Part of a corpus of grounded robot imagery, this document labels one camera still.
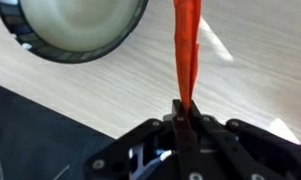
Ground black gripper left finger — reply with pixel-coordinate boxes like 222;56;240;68
84;98;200;180

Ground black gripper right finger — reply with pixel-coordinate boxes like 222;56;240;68
189;100;301;180

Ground black patterned bowl white inside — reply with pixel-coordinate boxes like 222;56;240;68
0;0;150;65

